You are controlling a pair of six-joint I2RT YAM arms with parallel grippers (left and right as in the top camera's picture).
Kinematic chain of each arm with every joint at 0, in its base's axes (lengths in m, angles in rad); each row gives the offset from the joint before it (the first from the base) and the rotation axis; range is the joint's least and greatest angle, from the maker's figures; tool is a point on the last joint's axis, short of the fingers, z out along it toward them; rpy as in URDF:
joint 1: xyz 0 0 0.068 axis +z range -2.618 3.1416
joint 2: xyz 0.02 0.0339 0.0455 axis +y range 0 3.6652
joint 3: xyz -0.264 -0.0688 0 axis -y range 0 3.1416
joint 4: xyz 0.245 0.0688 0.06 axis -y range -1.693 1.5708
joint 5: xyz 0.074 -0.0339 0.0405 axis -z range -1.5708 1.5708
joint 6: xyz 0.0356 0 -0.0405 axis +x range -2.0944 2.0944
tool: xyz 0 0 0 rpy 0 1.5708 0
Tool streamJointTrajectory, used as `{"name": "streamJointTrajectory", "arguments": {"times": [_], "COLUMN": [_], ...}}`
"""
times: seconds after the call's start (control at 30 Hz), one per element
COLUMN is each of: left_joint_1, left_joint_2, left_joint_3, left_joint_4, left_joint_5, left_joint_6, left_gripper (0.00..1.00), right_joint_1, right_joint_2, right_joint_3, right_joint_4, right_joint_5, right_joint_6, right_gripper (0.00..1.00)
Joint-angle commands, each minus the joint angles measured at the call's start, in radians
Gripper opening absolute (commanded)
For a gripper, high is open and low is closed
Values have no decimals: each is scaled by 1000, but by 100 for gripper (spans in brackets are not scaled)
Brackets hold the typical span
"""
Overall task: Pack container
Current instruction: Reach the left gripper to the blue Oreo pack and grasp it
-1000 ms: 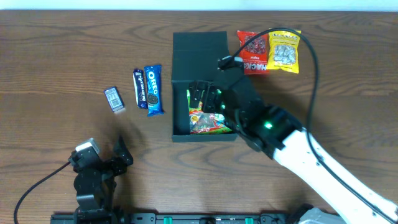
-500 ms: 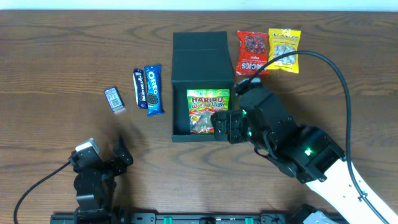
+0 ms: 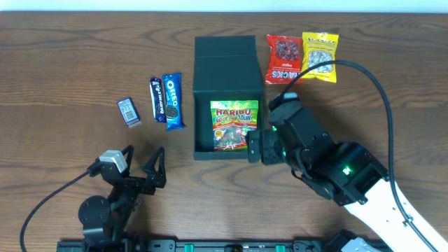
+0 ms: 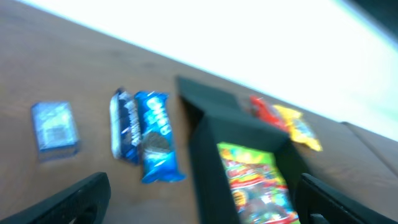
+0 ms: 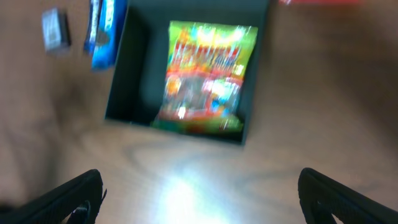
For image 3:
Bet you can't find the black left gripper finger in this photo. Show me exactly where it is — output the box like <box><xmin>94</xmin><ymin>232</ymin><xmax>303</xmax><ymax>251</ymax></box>
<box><xmin>118</xmin><ymin>145</ymin><xmax>134</xmax><ymax>175</ymax></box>
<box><xmin>142</xmin><ymin>147</ymin><xmax>166</xmax><ymax>179</ymax></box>

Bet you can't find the green Haribo gummy bag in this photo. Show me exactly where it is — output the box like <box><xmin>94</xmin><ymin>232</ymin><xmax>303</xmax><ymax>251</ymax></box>
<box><xmin>210</xmin><ymin>100</ymin><xmax>259</xmax><ymax>151</ymax></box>

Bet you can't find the small blue mint box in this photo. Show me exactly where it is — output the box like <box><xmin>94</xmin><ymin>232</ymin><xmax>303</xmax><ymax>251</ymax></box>
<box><xmin>117</xmin><ymin>97</ymin><xmax>141</xmax><ymax>128</ymax></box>

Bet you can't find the purple Dairy Milk bar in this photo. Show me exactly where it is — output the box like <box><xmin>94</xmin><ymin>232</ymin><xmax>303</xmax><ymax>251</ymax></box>
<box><xmin>149</xmin><ymin>78</ymin><xmax>167</xmax><ymax>123</ymax></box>

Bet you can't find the red snack bag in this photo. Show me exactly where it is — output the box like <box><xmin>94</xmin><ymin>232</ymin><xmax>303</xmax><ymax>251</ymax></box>
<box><xmin>265</xmin><ymin>34</ymin><xmax>302</xmax><ymax>85</ymax></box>

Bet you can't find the dark green gift box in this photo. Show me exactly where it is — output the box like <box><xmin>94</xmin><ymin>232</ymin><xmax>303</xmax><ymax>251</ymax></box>
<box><xmin>192</xmin><ymin>36</ymin><xmax>264</xmax><ymax>160</ymax></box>

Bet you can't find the blue Oreo cookie pack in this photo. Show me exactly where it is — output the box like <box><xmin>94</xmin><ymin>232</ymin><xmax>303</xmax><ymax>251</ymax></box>
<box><xmin>162</xmin><ymin>73</ymin><xmax>184</xmax><ymax>132</ymax></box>

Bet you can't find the yellow nut snack bag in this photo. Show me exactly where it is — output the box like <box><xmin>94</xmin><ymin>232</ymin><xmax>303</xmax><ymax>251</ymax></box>
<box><xmin>302</xmin><ymin>31</ymin><xmax>339</xmax><ymax>83</ymax></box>

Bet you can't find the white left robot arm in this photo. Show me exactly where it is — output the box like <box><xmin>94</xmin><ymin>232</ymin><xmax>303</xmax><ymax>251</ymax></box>
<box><xmin>78</xmin><ymin>146</ymin><xmax>167</xmax><ymax>251</ymax></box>

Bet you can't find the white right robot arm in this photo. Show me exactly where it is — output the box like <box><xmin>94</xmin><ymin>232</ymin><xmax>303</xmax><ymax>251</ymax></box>
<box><xmin>246</xmin><ymin>101</ymin><xmax>447</xmax><ymax>251</ymax></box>

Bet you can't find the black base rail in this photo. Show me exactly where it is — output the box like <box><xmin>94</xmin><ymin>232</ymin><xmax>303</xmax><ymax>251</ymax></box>
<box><xmin>55</xmin><ymin>238</ymin><xmax>393</xmax><ymax>252</ymax></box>

